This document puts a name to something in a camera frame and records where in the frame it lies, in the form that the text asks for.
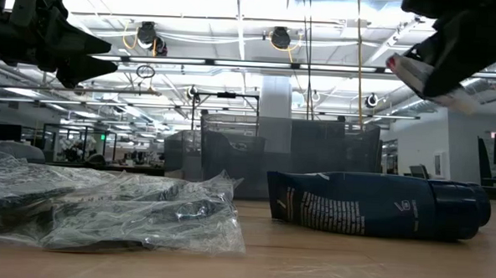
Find grey mesh crate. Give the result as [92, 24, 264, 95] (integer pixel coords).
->
[162, 129, 203, 183]

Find white square column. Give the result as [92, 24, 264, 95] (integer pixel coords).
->
[259, 75, 294, 119]

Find blue shave butter tube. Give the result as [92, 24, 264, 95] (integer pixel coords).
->
[264, 167, 493, 245]

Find white travel-size tube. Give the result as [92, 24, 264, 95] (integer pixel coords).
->
[384, 52, 480, 116]

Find small dark monitor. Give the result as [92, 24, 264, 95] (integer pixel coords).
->
[0, 123, 23, 142]

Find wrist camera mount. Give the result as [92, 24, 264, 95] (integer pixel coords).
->
[400, 0, 496, 22]
[9, 0, 70, 32]

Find grey translucent plastic bin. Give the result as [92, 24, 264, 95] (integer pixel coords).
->
[199, 131, 266, 199]
[287, 118, 383, 196]
[199, 113, 294, 158]

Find black hanging cables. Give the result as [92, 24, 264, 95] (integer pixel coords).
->
[297, 0, 321, 121]

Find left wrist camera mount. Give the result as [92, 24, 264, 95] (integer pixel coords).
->
[9, 0, 70, 32]

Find clear bag of black items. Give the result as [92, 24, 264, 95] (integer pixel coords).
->
[102, 168, 237, 206]
[0, 148, 118, 251]
[39, 162, 250, 260]

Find black gantry frame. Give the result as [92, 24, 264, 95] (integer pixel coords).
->
[190, 90, 261, 135]

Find black framed enclosure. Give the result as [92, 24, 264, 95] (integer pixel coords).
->
[41, 122, 119, 166]

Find long ceiling light strip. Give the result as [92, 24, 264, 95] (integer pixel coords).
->
[90, 53, 389, 75]
[0, 96, 421, 121]

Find yellow hanging cable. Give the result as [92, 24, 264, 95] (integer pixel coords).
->
[351, 0, 369, 131]

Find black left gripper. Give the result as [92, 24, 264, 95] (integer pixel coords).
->
[0, 8, 121, 91]

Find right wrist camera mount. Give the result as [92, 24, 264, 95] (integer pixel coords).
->
[400, 0, 496, 22]

